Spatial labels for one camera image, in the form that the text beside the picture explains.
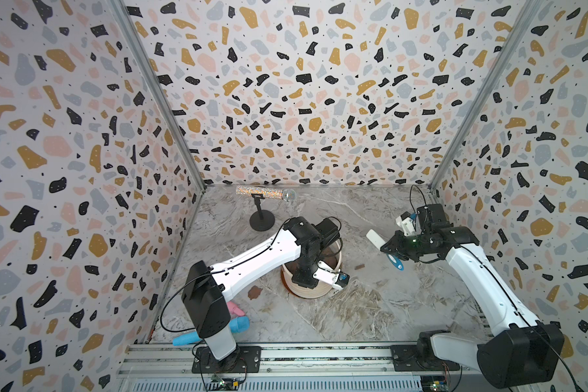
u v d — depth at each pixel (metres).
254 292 0.88
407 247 0.69
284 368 0.73
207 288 0.45
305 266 0.63
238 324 0.76
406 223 0.75
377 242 0.82
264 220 1.08
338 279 0.64
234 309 0.82
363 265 0.95
